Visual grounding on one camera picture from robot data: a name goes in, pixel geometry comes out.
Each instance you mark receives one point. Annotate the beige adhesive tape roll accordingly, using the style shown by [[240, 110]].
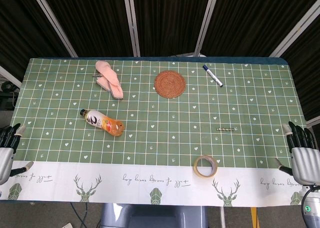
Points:
[[197, 171]]

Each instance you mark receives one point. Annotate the round brown woven coaster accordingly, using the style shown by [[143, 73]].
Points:
[[170, 84]]

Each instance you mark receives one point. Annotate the green grid deer tablecloth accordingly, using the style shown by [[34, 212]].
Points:
[[160, 127]]

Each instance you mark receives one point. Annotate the white partition frame post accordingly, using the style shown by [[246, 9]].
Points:
[[206, 22], [297, 27], [132, 22], [53, 22], [10, 76]]

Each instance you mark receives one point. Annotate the orange drink plastic bottle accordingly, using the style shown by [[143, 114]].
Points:
[[103, 122]]

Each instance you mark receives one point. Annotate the grey robot torso base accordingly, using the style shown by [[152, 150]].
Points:
[[150, 216]]

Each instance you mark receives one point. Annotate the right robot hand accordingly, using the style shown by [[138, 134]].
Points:
[[306, 163]]

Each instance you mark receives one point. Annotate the white marker blue cap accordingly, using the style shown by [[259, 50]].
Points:
[[213, 76]]

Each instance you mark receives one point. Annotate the pink fluffy cloth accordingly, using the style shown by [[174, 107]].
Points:
[[110, 76]]

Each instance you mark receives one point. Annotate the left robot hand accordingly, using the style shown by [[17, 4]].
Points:
[[5, 160]]

